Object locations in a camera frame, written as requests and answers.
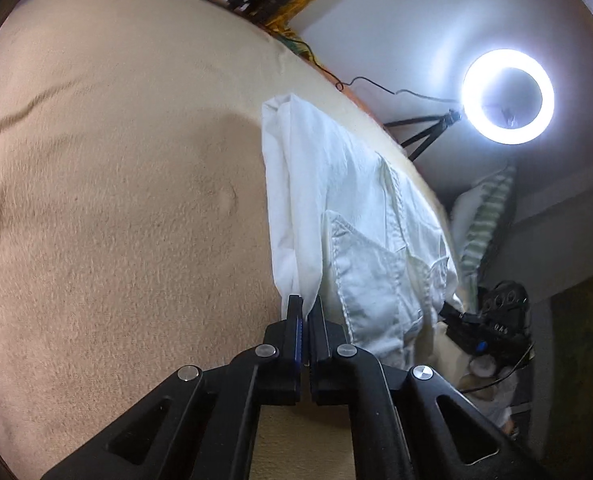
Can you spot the white shirt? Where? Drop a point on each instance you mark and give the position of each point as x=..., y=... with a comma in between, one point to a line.
x=346, y=220

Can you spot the striped pillow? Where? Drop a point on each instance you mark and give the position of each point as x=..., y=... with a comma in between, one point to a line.
x=481, y=220

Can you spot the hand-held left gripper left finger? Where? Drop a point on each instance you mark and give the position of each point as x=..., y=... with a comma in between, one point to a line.
x=299, y=340

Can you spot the beige blanket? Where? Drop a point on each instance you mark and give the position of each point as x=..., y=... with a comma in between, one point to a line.
x=126, y=200

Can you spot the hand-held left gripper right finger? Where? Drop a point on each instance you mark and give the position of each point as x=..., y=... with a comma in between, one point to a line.
x=316, y=340

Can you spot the person's right hand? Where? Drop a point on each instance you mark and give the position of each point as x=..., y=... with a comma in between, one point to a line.
x=482, y=366

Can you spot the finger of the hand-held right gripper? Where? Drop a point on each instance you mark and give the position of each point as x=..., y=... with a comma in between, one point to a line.
x=459, y=316

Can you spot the small black lamp tripod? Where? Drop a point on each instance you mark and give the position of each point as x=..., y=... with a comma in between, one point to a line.
x=426, y=130

